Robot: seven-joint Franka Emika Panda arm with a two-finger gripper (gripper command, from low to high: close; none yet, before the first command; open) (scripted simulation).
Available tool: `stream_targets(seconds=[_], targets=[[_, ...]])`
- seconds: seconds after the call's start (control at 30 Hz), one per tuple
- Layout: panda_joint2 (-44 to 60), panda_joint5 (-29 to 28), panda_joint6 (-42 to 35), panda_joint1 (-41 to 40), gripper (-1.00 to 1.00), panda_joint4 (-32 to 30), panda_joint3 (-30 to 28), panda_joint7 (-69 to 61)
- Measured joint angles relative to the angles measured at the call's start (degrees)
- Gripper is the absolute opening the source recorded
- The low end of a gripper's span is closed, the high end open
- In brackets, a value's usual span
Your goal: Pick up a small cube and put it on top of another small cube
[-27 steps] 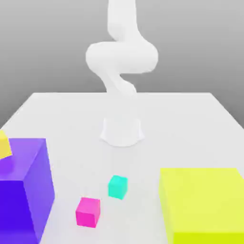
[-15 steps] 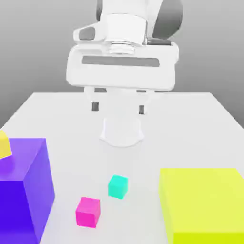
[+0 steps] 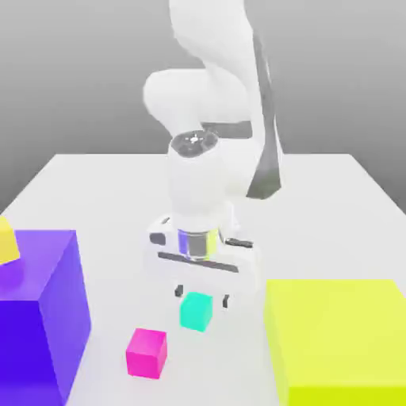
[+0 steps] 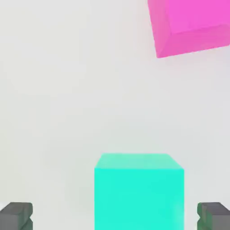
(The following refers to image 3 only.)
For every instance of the small yellow cube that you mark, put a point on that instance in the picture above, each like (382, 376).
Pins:
(7, 241)

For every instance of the small magenta cube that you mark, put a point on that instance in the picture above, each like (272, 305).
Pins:
(144, 356)

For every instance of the large purple box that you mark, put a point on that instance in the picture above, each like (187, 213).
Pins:
(35, 317)

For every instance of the small teal cube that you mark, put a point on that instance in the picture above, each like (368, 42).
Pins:
(195, 312)

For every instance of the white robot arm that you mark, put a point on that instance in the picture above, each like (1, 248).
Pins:
(196, 184)

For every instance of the large yellow box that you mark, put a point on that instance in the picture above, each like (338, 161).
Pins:
(339, 336)

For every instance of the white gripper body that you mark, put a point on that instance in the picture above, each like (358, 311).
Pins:
(244, 279)

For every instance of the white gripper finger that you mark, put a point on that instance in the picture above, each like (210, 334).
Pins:
(179, 290)
(225, 300)

